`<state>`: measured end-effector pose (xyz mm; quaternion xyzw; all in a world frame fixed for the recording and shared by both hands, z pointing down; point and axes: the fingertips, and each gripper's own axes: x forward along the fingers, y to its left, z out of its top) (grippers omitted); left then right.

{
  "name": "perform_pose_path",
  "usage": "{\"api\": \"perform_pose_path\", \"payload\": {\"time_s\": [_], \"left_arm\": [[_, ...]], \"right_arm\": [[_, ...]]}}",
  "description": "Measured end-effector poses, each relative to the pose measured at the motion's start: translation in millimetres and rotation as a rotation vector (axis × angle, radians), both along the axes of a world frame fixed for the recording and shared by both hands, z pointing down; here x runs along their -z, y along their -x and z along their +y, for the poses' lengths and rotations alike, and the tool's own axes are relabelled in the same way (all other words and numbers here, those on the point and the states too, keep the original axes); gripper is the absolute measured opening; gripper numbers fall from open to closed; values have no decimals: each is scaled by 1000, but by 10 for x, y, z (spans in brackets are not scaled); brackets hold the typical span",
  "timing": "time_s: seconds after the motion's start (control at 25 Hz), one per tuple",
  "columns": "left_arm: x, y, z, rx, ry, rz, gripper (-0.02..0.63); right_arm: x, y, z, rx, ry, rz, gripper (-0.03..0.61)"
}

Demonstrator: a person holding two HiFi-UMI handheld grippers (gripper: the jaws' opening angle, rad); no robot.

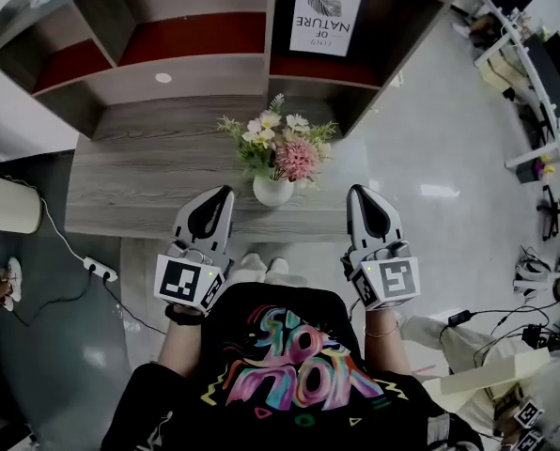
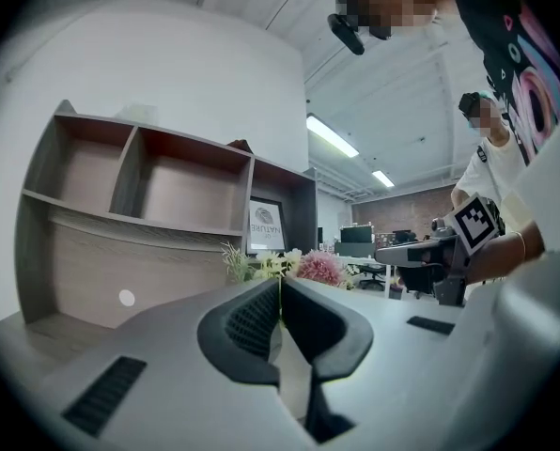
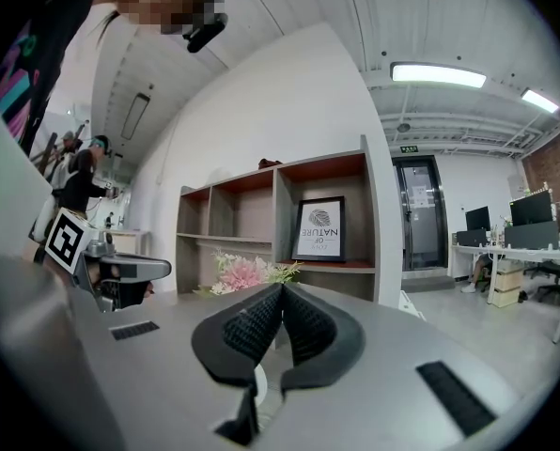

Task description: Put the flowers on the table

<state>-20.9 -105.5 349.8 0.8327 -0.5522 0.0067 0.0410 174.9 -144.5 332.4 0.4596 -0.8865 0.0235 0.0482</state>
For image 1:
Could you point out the white black office chair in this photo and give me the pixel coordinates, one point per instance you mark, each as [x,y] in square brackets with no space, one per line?
[533,275]

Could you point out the cream ribbed cylinder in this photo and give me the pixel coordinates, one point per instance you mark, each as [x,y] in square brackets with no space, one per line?
[5,202]

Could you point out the framed leaf print picture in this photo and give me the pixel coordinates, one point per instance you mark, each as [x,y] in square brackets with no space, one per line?
[327,14]

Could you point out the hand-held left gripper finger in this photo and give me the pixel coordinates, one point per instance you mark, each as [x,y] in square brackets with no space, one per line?
[226,233]
[182,223]

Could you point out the black power adapter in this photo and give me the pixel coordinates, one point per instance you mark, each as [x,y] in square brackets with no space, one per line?
[459,318]

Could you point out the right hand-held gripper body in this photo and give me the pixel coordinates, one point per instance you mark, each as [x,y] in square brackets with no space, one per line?
[397,277]

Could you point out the person's right forearm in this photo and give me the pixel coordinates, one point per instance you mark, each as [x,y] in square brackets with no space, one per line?
[385,350]

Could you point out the grey wood-grain table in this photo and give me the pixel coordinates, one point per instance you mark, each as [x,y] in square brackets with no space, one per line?
[134,181]

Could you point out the black printed T-shirt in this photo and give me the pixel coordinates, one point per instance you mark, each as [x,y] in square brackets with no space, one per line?
[402,421]

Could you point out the black computer monitor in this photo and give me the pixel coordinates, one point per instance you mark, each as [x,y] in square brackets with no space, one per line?
[552,71]

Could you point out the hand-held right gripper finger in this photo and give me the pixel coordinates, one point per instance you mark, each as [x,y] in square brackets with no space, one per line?
[395,228]
[356,228]

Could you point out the black wristband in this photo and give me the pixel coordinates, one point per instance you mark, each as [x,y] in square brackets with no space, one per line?
[183,315]

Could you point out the person's white shoe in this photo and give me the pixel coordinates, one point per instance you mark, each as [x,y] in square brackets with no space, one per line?
[14,280]
[254,265]
[278,267]

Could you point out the person's left white shoe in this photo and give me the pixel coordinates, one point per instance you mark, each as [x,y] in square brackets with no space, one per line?
[254,265]

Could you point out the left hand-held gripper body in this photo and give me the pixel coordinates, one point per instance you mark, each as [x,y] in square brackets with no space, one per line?
[179,277]

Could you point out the dark grey bin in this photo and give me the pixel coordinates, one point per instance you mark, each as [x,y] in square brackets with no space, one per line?
[529,173]

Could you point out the pink white flowers white vase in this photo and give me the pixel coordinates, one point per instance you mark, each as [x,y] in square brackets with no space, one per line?
[273,193]

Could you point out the person's left forearm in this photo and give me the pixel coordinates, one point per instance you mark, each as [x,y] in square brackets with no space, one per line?
[176,346]

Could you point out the white power strip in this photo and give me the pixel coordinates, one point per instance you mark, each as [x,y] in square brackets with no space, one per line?
[100,269]

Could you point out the person's right white shoe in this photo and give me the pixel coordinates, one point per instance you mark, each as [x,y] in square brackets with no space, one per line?
[278,267]

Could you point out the long white office desk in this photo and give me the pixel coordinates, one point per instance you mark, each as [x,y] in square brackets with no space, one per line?
[536,71]

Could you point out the grey wooden shelf hutch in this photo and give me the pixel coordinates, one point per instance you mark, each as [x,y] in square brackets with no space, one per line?
[191,71]

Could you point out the person's white trousers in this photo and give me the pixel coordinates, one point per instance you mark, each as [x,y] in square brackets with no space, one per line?
[294,281]

